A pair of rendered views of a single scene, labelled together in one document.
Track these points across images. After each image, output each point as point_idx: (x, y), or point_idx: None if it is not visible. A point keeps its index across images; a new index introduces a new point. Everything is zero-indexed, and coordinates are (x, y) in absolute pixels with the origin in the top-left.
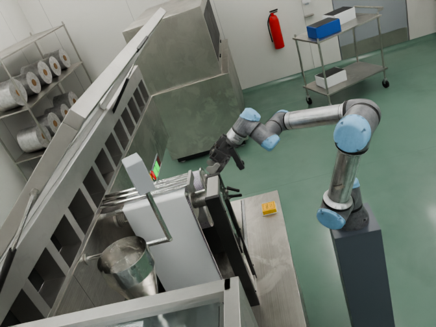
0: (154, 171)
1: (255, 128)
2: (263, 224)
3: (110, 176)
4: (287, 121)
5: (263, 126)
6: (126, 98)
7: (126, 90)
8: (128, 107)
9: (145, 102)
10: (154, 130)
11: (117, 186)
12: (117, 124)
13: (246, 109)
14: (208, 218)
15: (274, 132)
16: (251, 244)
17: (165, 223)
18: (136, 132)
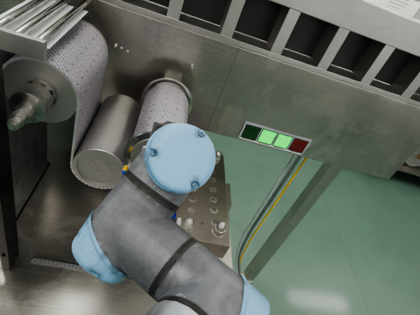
0: (265, 134)
1: (128, 174)
2: (139, 312)
3: (153, 10)
4: (149, 314)
5: (135, 200)
6: (362, 25)
7: (382, 20)
8: (367, 56)
9: (410, 97)
10: (360, 129)
11: (140, 25)
12: (284, 16)
13: (182, 124)
14: (75, 162)
15: (115, 249)
16: (95, 279)
17: (9, 57)
18: (305, 70)
